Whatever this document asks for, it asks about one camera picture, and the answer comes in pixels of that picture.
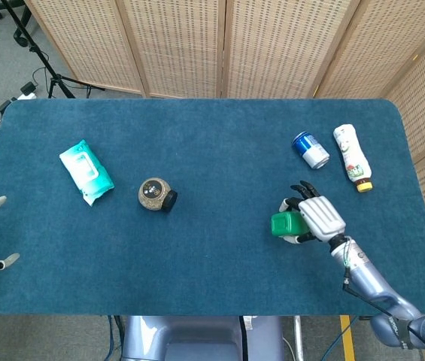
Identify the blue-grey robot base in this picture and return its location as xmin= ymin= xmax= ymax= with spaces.
xmin=120 ymin=314 xmax=285 ymax=361

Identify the round jar black lid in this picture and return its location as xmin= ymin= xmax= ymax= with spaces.
xmin=138 ymin=177 xmax=179 ymax=214

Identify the black tripod stand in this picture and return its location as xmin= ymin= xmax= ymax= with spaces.
xmin=0 ymin=0 xmax=106 ymax=99

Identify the teal wet wipes pack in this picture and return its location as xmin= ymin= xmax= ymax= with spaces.
xmin=59 ymin=139 xmax=115 ymax=207

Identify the blue table cloth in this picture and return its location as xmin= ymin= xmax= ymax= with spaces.
xmin=0 ymin=98 xmax=425 ymax=317

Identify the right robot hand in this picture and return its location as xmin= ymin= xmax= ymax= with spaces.
xmin=278 ymin=180 xmax=348 ymax=246

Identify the metal table leg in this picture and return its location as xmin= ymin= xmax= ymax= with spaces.
xmin=293 ymin=315 xmax=305 ymax=361

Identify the white squeeze sauce bottle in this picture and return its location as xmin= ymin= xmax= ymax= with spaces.
xmin=332 ymin=124 xmax=374 ymax=193

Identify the blue white drink can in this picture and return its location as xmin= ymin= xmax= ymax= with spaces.
xmin=291 ymin=131 xmax=331 ymax=170

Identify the wicker folding screen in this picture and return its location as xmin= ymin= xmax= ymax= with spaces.
xmin=23 ymin=0 xmax=425 ymax=260

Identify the green tub yellow lid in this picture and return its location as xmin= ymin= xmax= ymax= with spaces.
xmin=270 ymin=211 xmax=311 ymax=238

